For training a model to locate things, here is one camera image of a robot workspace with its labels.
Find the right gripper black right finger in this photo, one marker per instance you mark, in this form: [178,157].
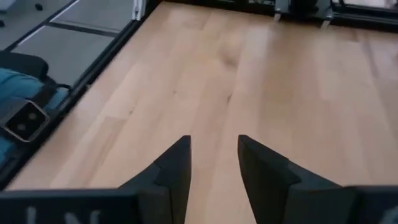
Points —
[286,196]

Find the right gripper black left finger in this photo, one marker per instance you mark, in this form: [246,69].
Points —
[149,199]

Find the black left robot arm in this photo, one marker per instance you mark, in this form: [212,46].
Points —
[303,6]

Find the black padded chair part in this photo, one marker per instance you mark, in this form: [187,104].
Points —
[21,63]

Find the smartphone with camera lenses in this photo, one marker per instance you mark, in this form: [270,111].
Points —
[25,121]

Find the silver frame post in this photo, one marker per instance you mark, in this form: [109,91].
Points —
[139,9]

